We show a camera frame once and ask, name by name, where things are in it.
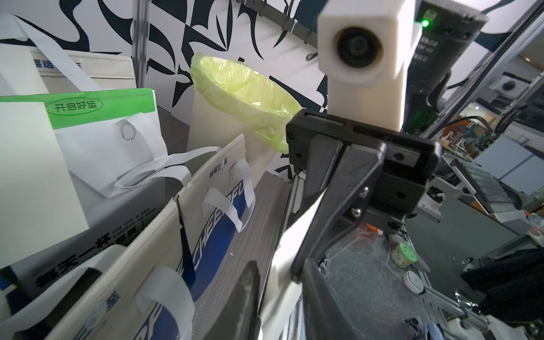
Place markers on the black wall hook rail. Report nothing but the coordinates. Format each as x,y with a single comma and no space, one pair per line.
304,30

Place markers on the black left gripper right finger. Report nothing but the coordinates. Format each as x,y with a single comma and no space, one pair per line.
327,306

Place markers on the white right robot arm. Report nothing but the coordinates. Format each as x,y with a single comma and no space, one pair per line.
381,58

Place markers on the green plastic bin liner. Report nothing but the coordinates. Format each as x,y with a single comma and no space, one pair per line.
253,99

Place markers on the white blue back right bag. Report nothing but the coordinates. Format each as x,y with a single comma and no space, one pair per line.
46,68

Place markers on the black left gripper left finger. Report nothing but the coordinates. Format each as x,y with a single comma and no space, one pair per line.
239,318

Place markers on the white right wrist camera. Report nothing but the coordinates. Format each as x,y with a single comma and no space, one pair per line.
365,48

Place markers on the blue white front right bag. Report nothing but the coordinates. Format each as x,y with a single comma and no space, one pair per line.
149,288

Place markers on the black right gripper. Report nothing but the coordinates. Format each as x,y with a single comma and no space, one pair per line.
379,179

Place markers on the white round trash bin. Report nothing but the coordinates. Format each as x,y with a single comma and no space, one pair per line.
217,119

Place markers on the green white middle bag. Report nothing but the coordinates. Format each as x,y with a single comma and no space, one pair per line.
121,170

